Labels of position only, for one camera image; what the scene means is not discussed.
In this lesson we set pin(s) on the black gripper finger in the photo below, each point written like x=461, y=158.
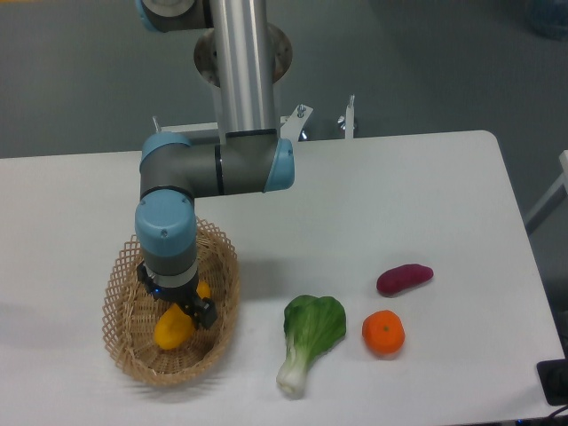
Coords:
x=144, y=279
x=202, y=311

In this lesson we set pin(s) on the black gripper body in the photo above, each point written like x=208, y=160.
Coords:
x=185, y=295

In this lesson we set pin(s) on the yellow mango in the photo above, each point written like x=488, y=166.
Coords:
x=174, y=327

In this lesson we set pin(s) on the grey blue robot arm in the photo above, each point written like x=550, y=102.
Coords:
x=243, y=56

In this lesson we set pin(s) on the woven wicker basket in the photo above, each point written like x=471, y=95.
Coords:
x=130, y=314

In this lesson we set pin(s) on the green bok choy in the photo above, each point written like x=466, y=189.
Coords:
x=312, y=327

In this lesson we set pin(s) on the orange tangerine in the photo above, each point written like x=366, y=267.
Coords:
x=383, y=333

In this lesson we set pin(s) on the purple sweet potato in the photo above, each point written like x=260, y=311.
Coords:
x=402, y=278

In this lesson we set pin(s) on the black device at table edge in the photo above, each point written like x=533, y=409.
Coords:
x=553, y=380

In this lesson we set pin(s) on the white frame at right edge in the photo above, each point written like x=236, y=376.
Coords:
x=549, y=201

